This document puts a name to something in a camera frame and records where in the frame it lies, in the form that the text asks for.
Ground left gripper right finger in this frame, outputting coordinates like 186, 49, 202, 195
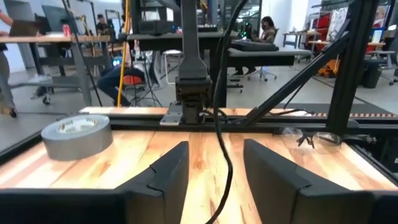
243, 138, 398, 224

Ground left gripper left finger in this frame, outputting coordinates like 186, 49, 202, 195
0, 141, 190, 224

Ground thin black cord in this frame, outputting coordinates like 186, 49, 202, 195
205, 0, 249, 224

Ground black eyeglasses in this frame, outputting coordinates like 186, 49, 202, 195
281, 127, 343, 149

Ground person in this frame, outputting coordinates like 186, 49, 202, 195
0, 9, 19, 118
95, 13, 109, 35
233, 16, 280, 77
96, 40, 147, 107

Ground red stool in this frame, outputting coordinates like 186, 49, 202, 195
123, 75, 146, 106

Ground orange bag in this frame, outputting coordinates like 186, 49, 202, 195
317, 58, 340, 78

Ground dark grey waste bin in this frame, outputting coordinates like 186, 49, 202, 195
362, 58, 384, 90

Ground thin black slanted strut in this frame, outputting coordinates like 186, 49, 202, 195
62, 0, 104, 107

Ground black keyboard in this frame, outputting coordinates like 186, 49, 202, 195
229, 40, 280, 52

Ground long wooden table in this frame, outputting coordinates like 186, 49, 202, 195
0, 34, 112, 107

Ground black computer box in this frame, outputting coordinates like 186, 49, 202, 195
138, 20, 178, 35

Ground black equipment case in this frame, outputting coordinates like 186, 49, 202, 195
42, 4, 79, 34

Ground grey duct tape roll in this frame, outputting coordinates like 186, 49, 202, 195
40, 114, 114, 162

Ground short black cable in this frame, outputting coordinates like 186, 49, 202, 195
269, 108, 315, 117

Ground black aluminium table frame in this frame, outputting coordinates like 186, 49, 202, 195
0, 0, 398, 187

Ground long yellow cable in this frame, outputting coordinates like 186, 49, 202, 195
116, 0, 131, 108

